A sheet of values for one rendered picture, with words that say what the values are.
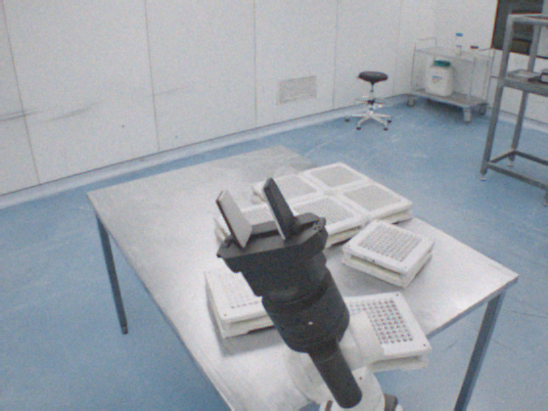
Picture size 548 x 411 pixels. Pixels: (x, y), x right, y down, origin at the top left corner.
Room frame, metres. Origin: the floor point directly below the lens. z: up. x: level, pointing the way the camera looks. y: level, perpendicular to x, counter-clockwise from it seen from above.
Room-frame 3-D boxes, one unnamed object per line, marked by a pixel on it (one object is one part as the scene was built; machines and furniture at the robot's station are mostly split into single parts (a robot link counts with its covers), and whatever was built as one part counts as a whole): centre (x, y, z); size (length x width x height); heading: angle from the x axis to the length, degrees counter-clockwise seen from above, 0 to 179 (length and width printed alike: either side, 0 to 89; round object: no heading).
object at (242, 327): (1.15, 0.07, 0.87); 0.24 x 0.24 x 0.02; 18
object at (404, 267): (1.38, -0.41, 0.92); 0.25 x 0.24 x 0.02; 142
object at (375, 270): (1.38, -0.41, 0.87); 0.24 x 0.24 x 0.02; 52
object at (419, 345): (0.98, -0.27, 0.92); 0.25 x 0.24 x 0.02; 97
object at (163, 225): (1.60, 0.01, 0.84); 1.50 x 1.10 x 0.04; 33
